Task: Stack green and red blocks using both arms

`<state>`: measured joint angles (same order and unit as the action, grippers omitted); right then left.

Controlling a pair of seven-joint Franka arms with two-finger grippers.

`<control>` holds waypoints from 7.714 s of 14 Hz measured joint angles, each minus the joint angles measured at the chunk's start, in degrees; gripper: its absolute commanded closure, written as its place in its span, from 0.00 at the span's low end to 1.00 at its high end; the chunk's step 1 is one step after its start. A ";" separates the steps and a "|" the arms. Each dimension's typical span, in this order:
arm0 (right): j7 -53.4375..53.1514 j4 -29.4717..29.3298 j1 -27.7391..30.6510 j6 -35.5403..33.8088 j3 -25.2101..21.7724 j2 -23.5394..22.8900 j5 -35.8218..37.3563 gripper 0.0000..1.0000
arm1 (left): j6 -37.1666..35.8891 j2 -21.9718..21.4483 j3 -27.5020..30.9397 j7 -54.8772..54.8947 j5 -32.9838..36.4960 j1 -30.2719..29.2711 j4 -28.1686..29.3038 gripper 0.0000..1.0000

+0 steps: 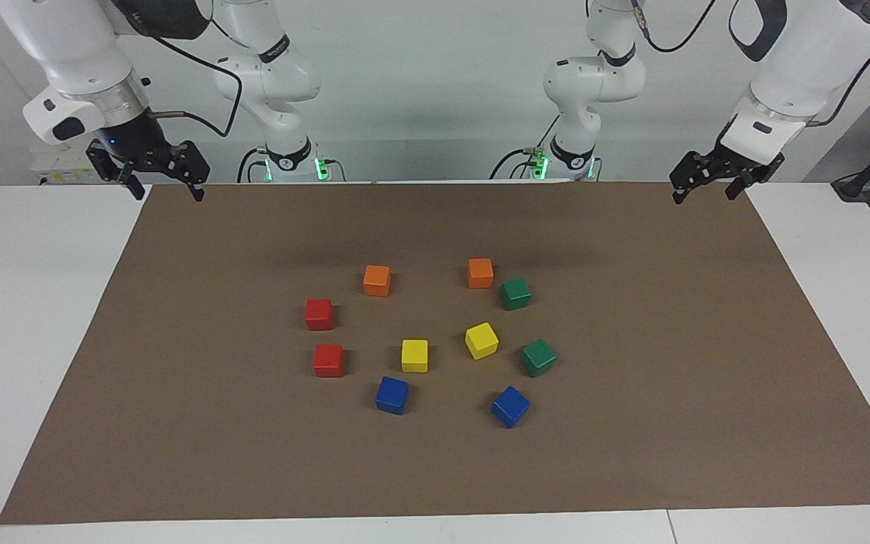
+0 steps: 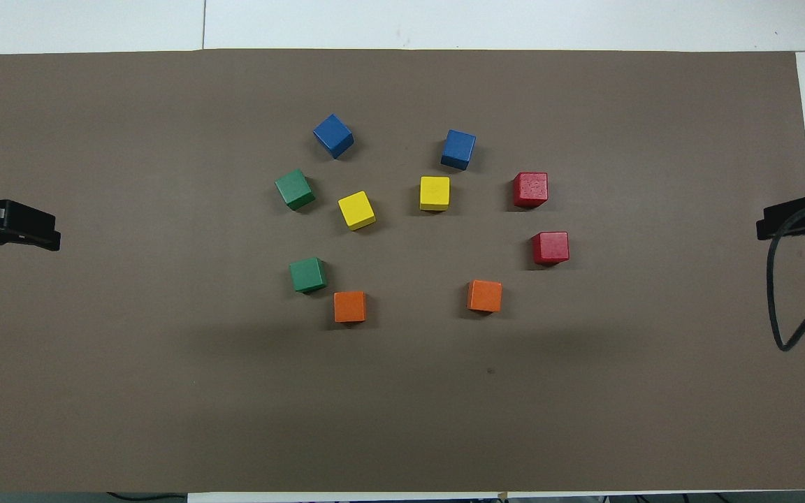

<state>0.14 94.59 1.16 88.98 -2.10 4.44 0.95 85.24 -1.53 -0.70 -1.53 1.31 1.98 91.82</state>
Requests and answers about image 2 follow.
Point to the orange wooden cube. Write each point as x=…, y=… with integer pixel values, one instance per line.
x=484, y=295
x=350, y=307

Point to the yellow wooden cube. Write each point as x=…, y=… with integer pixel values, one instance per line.
x=434, y=193
x=357, y=210

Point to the red wooden cube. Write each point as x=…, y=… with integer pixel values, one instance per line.
x=530, y=189
x=550, y=247

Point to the blue wooden cube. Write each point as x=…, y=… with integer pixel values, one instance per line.
x=333, y=135
x=458, y=149

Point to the green wooden cube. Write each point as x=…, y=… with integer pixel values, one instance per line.
x=308, y=274
x=295, y=189

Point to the brown paper mat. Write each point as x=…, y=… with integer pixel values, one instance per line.
x=165, y=384

